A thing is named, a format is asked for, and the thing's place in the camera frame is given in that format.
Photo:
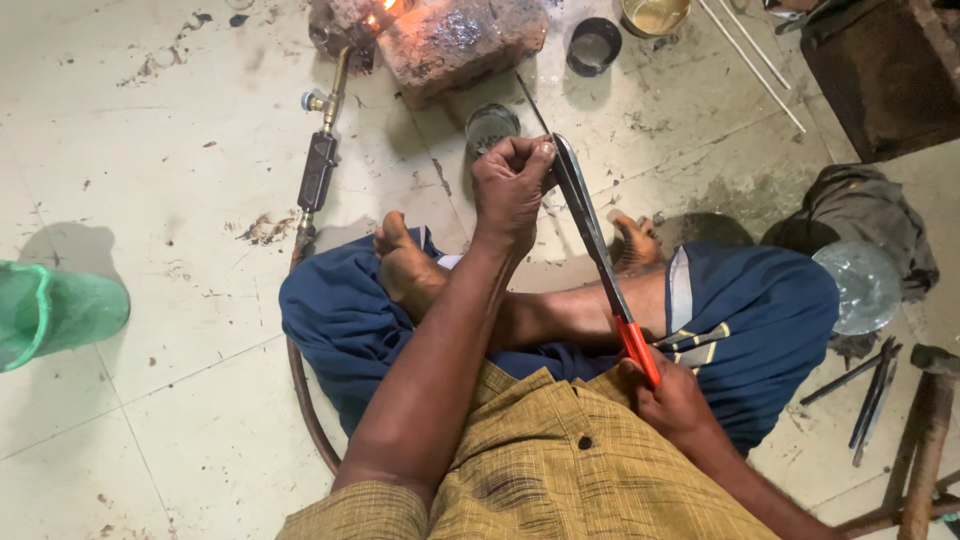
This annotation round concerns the person's right hand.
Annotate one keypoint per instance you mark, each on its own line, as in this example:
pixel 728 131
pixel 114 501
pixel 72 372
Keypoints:
pixel 675 412

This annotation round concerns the person's left hand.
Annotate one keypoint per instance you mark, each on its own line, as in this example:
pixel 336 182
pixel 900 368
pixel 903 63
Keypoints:
pixel 506 195

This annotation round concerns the person's right fingers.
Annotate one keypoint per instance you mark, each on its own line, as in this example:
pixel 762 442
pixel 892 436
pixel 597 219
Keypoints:
pixel 636 382

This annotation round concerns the thin metal strip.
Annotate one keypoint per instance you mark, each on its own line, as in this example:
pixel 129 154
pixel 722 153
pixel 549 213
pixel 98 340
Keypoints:
pixel 532 105

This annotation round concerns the yellow checked shirt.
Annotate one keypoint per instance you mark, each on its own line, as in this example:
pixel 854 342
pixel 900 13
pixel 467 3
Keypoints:
pixel 570 465

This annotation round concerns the person's right leg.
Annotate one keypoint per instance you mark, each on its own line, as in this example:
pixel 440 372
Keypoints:
pixel 547 315

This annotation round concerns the blue wrap garment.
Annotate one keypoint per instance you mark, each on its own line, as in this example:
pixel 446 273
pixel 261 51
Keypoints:
pixel 750 322

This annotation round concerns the person's left foot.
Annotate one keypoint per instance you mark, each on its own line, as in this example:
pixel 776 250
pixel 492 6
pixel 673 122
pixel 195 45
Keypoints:
pixel 636 244

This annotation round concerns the dark metal rod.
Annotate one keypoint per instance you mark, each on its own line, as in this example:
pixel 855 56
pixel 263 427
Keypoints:
pixel 844 381

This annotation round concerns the dark metal tweezers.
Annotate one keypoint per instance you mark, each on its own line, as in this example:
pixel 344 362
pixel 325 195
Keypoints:
pixel 874 401

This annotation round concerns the grey crumpled cloth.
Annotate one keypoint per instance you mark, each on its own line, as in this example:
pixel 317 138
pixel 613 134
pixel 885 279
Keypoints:
pixel 862 206

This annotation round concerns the small round silver tin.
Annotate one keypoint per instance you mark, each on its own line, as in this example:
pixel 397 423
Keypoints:
pixel 492 127

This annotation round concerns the thin white rod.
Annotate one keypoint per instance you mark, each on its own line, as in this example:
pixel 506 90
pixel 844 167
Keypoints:
pixel 754 45
pixel 750 67

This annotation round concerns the black round tin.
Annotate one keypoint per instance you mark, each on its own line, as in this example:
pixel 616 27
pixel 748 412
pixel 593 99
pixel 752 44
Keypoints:
pixel 593 46

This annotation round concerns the brass bowl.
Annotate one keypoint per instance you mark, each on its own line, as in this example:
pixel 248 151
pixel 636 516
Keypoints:
pixel 655 15

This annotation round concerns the large reddish brick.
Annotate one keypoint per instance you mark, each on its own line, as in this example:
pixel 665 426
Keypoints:
pixel 465 45

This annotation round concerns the dark wooden box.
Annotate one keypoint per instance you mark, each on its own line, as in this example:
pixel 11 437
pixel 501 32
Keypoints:
pixel 885 75

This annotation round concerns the brass gas torch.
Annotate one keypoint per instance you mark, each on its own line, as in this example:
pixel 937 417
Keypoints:
pixel 321 142

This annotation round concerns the dark charred brick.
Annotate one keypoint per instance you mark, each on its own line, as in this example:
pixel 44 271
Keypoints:
pixel 337 26

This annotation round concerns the green plastic bucket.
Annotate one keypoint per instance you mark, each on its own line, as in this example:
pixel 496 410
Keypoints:
pixel 52 315

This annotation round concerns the wooden stool frame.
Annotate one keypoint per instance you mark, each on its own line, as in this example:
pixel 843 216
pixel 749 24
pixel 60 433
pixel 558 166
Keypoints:
pixel 900 480

